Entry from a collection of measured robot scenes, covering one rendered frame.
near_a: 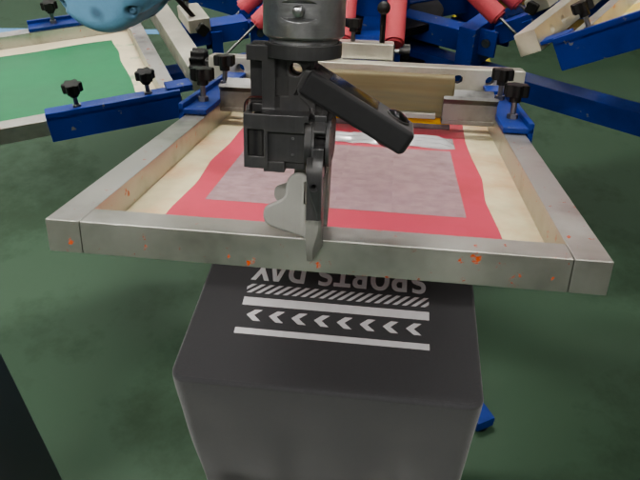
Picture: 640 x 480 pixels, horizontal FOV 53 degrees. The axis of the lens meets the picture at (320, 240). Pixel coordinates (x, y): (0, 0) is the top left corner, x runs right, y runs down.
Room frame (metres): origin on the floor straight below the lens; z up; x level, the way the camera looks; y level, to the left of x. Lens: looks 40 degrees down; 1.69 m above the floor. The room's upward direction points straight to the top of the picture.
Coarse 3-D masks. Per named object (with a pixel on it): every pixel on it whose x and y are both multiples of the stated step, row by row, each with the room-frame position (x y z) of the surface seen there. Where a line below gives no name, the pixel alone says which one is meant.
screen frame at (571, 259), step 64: (192, 128) 0.92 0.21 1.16; (128, 192) 0.65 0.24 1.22; (128, 256) 0.51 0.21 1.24; (192, 256) 0.51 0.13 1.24; (256, 256) 0.50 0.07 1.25; (320, 256) 0.49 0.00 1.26; (384, 256) 0.49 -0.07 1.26; (448, 256) 0.48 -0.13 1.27; (512, 256) 0.48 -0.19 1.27; (576, 256) 0.47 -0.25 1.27
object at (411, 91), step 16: (352, 80) 1.08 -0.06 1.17; (368, 80) 1.08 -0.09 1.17; (384, 80) 1.08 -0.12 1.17; (400, 80) 1.07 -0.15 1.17; (416, 80) 1.07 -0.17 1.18; (432, 80) 1.07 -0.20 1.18; (448, 80) 1.06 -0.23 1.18; (384, 96) 1.07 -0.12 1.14; (400, 96) 1.06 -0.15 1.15; (416, 96) 1.06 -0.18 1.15; (432, 96) 1.06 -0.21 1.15
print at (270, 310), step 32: (256, 288) 0.76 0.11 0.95; (288, 288) 0.76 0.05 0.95; (320, 288) 0.76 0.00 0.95; (352, 288) 0.76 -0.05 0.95; (384, 288) 0.76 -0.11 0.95; (416, 288) 0.76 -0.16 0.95; (256, 320) 0.69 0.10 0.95; (288, 320) 0.69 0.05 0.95; (320, 320) 0.69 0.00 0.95; (352, 320) 0.69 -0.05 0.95; (384, 320) 0.69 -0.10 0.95; (416, 320) 0.69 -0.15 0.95
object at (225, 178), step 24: (240, 144) 0.94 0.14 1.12; (336, 144) 0.95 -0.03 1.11; (216, 168) 0.81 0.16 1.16; (240, 168) 0.81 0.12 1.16; (336, 168) 0.82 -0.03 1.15; (192, 192) 0.70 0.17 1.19; (216, 192) 0.70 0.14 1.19; (240, 192) 0.71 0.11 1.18; (264, 192) 0.71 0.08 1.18; (336, 192) 0.72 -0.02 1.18; (216, 216) 0.62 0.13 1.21; (240, 216) 0.63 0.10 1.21
